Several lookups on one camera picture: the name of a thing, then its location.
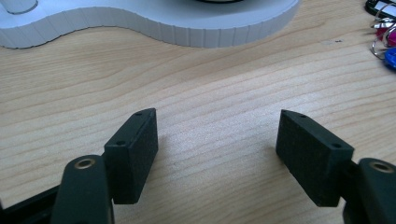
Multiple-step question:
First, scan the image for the blue key tag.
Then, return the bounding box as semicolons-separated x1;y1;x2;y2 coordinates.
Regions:
383;47;396;71

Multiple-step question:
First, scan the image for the silver key ring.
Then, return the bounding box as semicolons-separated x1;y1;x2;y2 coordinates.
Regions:
369;18;396;61

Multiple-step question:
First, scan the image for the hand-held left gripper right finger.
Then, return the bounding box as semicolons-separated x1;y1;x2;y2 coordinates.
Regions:
275;108;355;208

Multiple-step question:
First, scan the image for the white wavy-edged tray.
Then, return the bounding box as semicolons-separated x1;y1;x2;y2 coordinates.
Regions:
0;0;301;49

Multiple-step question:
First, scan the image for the pink key tag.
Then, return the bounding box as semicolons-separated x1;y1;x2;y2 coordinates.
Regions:
375;23;396;49

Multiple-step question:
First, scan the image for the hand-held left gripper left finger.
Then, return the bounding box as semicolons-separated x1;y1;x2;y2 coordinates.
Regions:
103;107;160;205

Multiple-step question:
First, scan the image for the clear glass cup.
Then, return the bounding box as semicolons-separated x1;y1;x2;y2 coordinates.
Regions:
0;0;39;16

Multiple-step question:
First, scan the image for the black key tag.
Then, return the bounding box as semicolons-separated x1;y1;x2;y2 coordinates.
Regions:
364;0;396;21

